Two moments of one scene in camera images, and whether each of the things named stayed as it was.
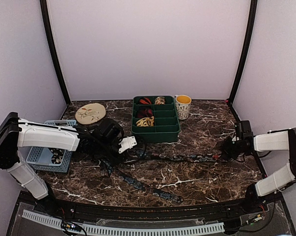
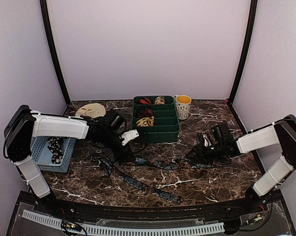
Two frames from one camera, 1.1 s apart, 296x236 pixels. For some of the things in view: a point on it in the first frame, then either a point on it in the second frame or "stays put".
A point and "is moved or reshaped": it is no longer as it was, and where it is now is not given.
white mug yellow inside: [183, 103] stays put
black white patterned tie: [58, 155] stays put
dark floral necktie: [148, 189] is moved or reshaped
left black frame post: [46, 16] stays put
